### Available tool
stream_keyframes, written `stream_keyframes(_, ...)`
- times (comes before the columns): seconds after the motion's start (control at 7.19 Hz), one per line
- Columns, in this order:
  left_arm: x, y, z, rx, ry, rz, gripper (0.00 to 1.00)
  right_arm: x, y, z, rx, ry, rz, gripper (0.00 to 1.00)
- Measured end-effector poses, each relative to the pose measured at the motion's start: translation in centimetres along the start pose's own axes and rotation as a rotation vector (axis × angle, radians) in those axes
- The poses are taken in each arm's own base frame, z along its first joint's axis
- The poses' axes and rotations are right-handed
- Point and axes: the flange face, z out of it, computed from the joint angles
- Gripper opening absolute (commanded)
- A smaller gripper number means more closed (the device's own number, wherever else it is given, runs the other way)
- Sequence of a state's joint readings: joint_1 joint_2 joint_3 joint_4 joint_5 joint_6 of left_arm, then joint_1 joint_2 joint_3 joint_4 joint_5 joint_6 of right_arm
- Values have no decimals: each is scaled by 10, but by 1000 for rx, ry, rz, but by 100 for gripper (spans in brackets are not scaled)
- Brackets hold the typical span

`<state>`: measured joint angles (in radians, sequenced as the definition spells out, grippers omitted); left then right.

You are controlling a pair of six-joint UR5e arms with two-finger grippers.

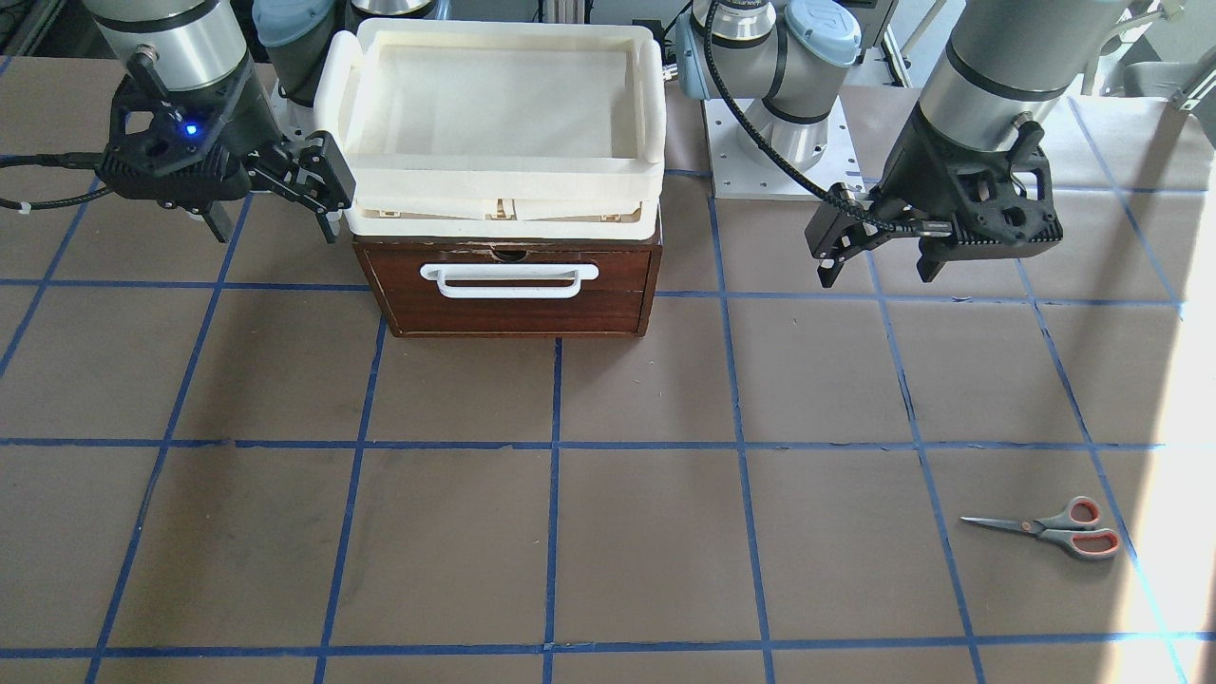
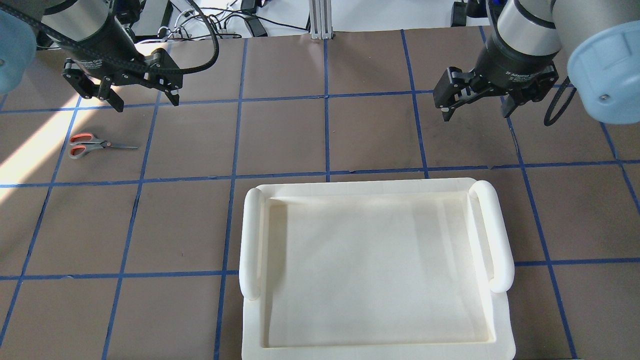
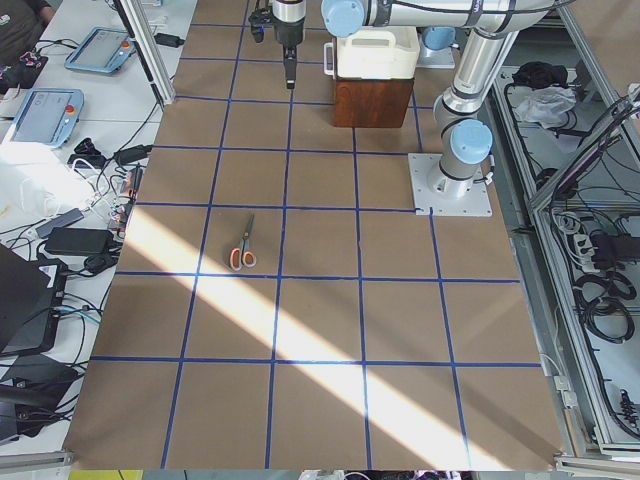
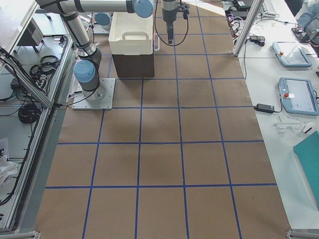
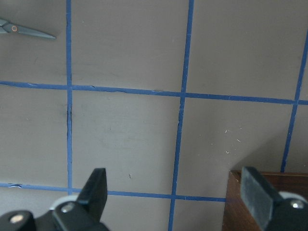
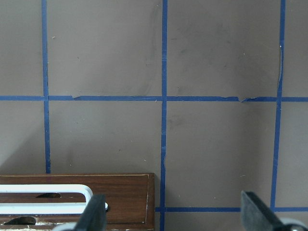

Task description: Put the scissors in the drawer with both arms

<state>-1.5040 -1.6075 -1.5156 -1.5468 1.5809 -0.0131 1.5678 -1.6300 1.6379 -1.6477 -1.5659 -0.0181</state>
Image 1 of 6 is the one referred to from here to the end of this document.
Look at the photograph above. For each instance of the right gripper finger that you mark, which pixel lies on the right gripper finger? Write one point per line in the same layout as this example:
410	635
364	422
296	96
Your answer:
218	221
317	177

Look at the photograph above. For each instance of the grey orange scissors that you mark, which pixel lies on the grey orange scissors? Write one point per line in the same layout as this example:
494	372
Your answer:
1075	529

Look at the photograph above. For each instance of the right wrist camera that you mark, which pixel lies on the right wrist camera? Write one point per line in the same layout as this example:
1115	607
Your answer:
168	145

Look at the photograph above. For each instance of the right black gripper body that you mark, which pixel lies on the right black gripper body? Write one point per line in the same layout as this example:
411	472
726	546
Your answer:
249	125

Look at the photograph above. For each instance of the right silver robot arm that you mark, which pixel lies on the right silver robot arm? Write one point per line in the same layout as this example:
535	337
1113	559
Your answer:
197	43

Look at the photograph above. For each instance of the dark wooden drawer cabinet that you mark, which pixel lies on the dark wooden drawer cabinet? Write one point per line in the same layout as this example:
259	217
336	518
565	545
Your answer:
508	285

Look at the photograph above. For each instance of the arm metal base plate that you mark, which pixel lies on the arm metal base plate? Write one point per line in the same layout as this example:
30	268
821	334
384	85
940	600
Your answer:
823	152

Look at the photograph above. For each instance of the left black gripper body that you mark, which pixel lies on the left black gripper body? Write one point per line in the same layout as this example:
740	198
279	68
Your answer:
903	173

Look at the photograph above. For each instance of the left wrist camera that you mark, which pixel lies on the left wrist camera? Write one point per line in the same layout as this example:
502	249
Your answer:
1034	196

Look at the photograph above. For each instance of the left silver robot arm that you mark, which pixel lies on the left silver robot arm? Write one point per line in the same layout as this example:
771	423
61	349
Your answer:
1002	58

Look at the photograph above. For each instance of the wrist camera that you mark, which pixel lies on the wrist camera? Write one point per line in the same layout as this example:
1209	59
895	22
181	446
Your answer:
168	145
1034	196

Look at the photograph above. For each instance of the white plastic tray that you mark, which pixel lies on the white plastic tray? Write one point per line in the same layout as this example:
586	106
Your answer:
464	129

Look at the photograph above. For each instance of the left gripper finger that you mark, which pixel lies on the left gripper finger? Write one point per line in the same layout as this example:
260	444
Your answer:
834	236
934	254

